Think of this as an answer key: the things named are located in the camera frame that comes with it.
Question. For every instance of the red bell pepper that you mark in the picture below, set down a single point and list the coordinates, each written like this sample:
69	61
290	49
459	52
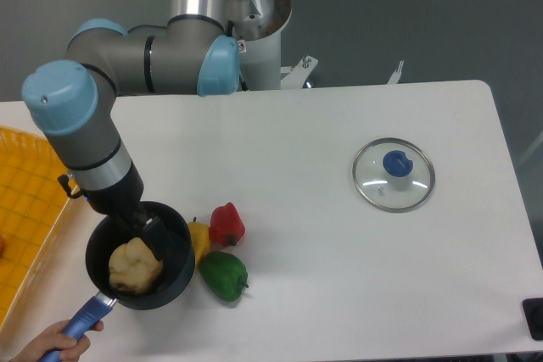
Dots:
226	226

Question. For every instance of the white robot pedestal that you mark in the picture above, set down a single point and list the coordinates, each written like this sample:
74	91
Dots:
258	26

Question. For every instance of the person's hand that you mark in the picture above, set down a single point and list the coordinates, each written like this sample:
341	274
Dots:
53	338

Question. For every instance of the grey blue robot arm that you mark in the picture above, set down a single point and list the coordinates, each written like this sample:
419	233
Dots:
70	100

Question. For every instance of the glass pot lid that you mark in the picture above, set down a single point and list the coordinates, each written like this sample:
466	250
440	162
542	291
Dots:
393	175

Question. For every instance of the yellow plastic basket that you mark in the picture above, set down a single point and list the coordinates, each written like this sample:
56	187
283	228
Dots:
33	211

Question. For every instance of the yellow bell pepper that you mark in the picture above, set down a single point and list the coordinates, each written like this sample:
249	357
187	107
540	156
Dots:
200	237

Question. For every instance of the green bell pepper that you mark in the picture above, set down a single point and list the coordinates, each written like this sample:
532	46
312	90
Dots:
225	275

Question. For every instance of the round bread roll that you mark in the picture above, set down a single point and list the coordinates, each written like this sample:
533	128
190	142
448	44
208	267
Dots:
133	267

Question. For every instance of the black pot blue handle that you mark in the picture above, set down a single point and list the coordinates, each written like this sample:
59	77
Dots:
178	269

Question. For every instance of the black device at table edge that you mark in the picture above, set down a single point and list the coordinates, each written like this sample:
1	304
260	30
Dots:
533	311

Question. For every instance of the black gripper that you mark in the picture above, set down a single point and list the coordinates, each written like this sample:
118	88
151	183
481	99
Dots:
122	201

